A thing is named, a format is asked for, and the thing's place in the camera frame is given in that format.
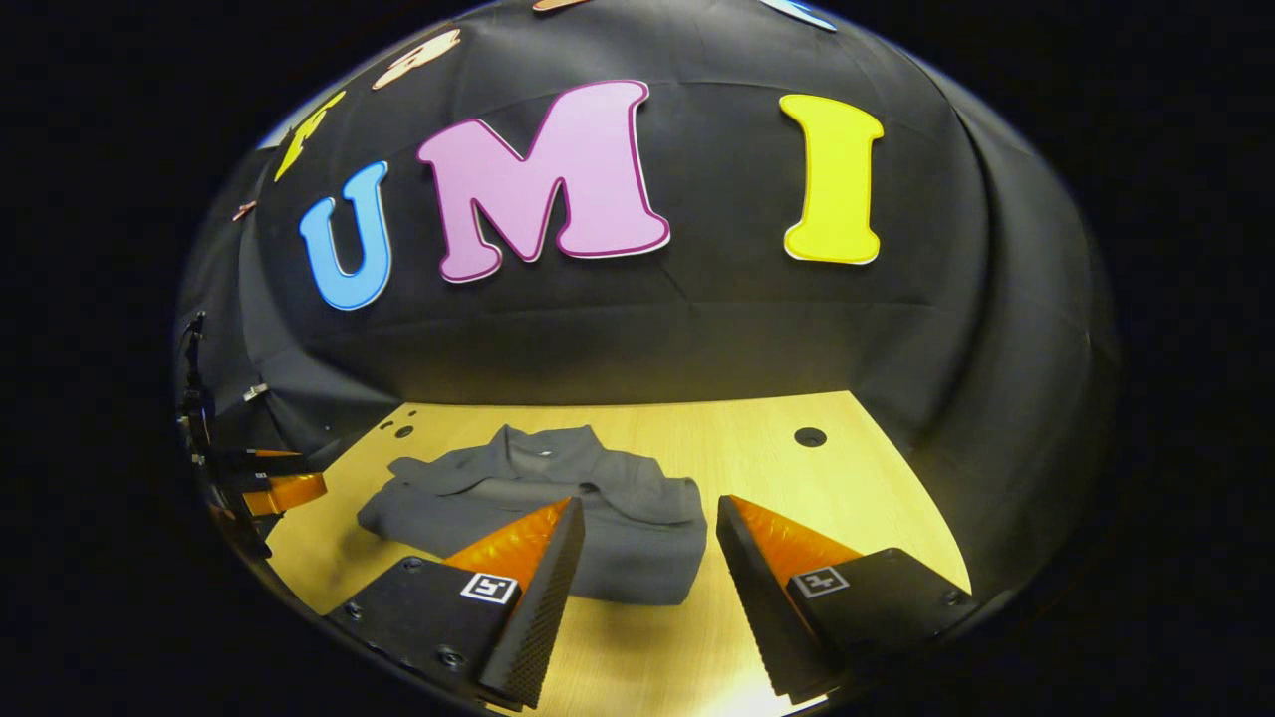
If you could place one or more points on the pink cloth clip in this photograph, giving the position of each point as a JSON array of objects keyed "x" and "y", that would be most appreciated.
[{"x": 244, "y": 210}]

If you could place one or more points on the white cloth clip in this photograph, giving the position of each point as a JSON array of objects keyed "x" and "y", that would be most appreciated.
[{"x": 255, "y": 391}]

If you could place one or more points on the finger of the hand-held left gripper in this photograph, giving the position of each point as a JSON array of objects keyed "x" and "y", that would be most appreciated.
[
  {"x": 289, "y": 493},
  {"x": 264, "y": 461}
]

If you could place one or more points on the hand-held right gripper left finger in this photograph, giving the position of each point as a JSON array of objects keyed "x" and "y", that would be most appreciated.
[{"x": 543, "y": 617}]

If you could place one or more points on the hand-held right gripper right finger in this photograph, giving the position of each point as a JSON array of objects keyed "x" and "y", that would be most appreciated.
[{"x": 762, "y": 617}]

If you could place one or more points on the black backdrop cloth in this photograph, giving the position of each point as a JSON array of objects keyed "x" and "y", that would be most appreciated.
[{"x": 697, "y": 329}]

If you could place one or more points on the grey button shirt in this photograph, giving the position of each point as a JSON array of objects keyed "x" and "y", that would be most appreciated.
[{"x": 598, "y": 518}]

